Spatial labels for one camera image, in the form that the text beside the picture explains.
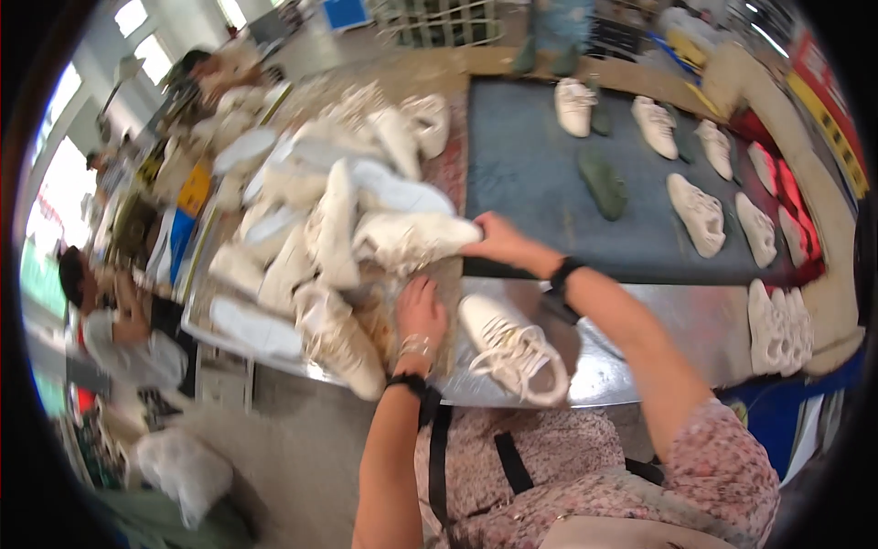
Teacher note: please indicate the person's left hand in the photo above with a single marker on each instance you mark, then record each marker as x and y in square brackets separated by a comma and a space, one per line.
[420, 312]

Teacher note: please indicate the person's right hand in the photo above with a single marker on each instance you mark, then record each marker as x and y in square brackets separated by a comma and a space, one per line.
[506, 241]

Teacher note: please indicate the person's left fingers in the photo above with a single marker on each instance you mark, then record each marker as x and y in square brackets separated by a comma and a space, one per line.
[422, 288]

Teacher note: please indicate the person's right fingers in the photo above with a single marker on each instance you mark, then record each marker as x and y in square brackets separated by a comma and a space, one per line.
[488, 230]

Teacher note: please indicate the blue conveyor belt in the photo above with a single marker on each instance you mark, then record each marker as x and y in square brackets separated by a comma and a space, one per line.
[542, 178]

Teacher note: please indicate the black wrist band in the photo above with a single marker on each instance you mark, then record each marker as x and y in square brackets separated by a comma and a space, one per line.
[410, 381]
[565, 271]

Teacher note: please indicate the white laced sneaker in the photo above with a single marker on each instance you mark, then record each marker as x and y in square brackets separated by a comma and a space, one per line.
[514, 351]

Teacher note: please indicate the pile of white sneakers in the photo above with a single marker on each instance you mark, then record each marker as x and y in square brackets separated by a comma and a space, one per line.
[315, 226]

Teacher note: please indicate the rows of white sneakers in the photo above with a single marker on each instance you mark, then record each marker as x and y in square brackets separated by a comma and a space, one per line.
[696, 213]

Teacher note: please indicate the cluttered workbench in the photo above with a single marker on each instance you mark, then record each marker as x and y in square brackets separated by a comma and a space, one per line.
[158, 206]

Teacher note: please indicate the white upright sneaker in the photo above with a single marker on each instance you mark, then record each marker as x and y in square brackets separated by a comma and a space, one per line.
[783, 333]
[760, 329]

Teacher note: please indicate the white plastic bag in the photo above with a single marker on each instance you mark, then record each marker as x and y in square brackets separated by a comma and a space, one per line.
[182, 473]

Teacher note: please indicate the beige heating tunnel machine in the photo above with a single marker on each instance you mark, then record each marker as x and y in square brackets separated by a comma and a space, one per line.
[802, 178]

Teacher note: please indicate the blue bin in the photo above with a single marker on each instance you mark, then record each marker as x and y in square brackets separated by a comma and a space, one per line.
[772, 418]

